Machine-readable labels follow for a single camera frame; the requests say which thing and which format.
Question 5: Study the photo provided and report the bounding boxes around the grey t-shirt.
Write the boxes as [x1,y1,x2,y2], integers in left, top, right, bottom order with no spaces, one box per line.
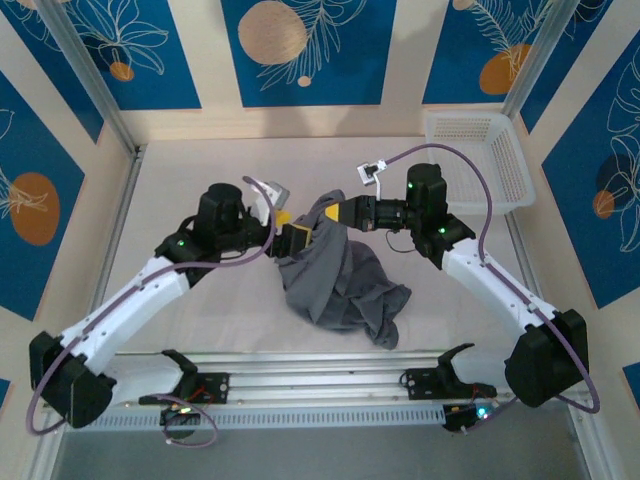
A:
[277,188,414,351]

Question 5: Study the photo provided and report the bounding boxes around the white plastic mesh basket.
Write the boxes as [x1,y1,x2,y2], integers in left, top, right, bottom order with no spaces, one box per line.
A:
[423,110,537,218]

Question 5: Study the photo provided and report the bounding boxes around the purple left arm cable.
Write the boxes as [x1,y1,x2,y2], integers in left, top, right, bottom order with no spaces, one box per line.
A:
[27,174,279,447]

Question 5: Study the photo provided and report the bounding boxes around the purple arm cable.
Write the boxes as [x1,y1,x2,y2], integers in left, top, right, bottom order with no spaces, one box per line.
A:
[27,174,279,447]
[384,143,601,434]

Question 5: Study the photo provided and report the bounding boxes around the thin black right gripper cable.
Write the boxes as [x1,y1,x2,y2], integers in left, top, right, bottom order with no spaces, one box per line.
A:
[386,230,417,255]

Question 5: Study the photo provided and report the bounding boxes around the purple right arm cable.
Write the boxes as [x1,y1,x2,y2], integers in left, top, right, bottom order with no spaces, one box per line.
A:
[384,143,601,434]

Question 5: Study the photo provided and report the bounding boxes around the aluminium table edge rail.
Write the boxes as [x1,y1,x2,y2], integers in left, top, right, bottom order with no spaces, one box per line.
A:
[91,143,147,324]
[503,212,554,309]

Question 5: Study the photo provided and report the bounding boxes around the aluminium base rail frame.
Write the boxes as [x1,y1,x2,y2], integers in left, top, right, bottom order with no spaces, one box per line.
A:
[42,349,601,412]

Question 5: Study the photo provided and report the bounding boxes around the white slotted cable duct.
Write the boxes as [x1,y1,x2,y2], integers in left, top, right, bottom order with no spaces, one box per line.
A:
[62,403,447,433]

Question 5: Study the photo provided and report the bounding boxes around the aluminium frame post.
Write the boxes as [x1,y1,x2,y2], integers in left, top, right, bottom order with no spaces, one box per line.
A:
[37,0,140,155]
[501,0,575,120]

